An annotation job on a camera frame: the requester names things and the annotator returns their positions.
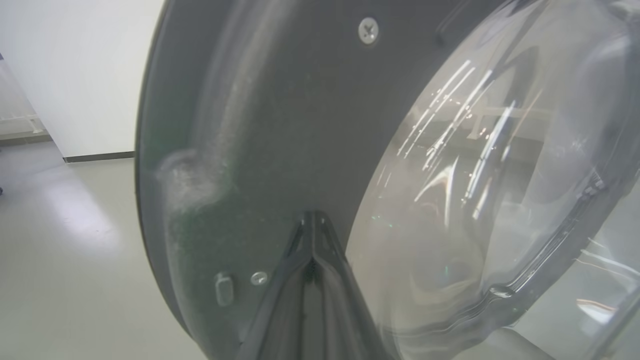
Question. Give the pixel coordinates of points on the dark round washer door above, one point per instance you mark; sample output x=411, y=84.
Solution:
x=300, y=125

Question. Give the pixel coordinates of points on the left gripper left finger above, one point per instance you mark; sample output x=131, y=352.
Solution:
x=280, y=310

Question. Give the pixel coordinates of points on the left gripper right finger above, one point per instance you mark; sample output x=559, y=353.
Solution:
x=345, y=320

